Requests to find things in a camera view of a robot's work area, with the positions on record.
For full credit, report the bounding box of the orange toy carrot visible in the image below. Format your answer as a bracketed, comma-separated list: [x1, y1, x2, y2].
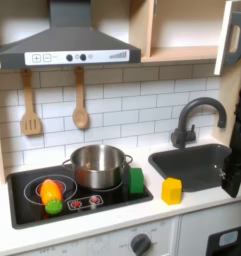
[39, 178, 64, 215]

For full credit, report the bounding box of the black toy cooktop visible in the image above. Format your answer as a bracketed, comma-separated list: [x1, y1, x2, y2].
[6, 163, 154, 230]

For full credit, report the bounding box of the yellow toy block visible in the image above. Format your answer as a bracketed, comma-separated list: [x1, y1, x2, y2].
[161, 177, 183, 206]

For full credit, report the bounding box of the grey oven knob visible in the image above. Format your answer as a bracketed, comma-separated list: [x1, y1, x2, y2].
[130, 233, 152, 256]

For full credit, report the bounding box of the steel pot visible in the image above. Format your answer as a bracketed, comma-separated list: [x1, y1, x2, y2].
[61, 144, 134, 190]

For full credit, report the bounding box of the wooden slotted spatula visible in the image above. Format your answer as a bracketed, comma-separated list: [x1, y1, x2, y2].
[20, 68, 43, 136]

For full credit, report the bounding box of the wooden spoon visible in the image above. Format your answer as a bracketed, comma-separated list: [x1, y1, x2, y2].
[71, 66, 90, 130]

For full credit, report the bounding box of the white lower kitchen cabinet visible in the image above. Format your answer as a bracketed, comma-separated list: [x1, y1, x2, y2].
[0, 198, 241, 256]

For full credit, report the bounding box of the grey range hood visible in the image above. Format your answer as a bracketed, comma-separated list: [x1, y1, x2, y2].
[0, 0, 142, 70]

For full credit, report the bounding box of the light wood upper cabinet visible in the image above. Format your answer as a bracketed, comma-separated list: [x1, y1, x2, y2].
[128, 0, 226, 64]

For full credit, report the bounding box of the dark grey tap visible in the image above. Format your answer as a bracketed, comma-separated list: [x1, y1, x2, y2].
[170, 96, 228, 149]

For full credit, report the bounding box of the dark grey sink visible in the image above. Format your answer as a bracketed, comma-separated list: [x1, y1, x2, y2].
[147, 143, 233, 193]

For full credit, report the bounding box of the white microwave door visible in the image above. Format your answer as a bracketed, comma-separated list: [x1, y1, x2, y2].
[214, 0, 241, 76]

